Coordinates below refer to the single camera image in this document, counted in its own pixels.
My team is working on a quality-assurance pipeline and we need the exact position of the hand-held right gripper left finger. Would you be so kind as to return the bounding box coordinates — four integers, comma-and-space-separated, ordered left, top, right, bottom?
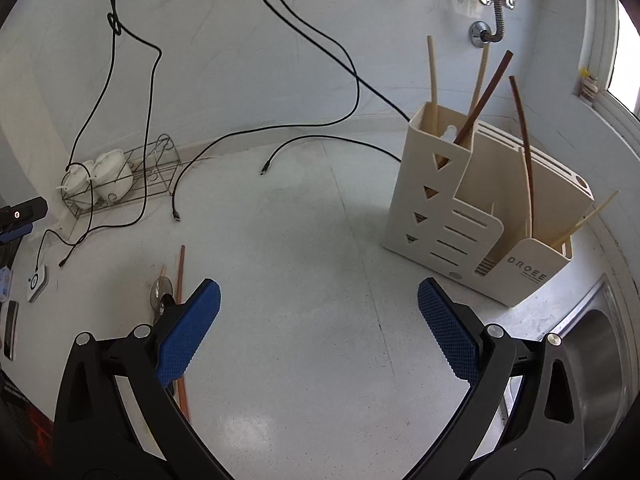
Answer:
54, 279, 236, 480

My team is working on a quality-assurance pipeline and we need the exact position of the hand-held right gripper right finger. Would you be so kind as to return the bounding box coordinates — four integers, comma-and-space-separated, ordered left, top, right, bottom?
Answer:
416, 276, 585, 480

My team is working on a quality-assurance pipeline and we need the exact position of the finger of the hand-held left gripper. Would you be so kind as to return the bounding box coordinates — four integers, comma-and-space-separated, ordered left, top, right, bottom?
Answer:
0, 222, 33, 242
0, 198, 49, 226

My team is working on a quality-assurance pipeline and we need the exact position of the metal spoon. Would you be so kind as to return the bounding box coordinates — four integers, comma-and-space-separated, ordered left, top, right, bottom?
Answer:
151, 276, 175, 311

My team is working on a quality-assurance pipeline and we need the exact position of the dark brown chopstick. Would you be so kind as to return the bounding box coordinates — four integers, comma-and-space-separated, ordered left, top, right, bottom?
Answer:
509, 75, 536, 238
435, 50, 515, 168
177, 245, 193, 421

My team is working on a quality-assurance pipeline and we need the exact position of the cream utensil holder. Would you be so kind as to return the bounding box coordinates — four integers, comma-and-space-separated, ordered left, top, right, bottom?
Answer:
381, 101, 596, 308

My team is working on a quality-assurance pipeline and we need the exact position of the white square puck device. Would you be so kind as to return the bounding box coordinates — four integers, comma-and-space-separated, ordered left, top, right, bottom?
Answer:
25, 266, 50, 303

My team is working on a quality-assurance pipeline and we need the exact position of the white ceramic teapot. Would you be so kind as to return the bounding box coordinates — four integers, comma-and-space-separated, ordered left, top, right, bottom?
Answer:
61, 160, 98, 209
91, 150, 135, 202

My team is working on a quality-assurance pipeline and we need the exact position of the black flat device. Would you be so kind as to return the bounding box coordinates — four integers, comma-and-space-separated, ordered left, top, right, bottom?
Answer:
2, 301, 20, 361

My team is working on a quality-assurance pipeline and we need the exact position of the stainless steel sink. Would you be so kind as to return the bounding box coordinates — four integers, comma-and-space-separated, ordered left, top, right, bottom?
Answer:
500, 274, 638, 461

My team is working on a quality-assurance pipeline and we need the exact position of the dark red patterned cloth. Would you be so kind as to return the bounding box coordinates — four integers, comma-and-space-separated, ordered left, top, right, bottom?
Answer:
0, 375, 53, 480

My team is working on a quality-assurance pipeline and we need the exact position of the small bottle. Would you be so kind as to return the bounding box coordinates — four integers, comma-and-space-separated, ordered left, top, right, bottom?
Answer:
579, 66, 598, 106

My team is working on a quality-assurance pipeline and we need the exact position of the window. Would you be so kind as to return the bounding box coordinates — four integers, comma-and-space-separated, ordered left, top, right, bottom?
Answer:
582, 0, 640, 126

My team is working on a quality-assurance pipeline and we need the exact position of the metal wire rack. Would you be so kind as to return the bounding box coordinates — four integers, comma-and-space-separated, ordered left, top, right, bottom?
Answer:
62, 134, 182, 220

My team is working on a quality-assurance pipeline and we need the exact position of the corrugated metal hose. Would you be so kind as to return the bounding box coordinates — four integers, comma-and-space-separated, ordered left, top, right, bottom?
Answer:
482, 0, 526, 43

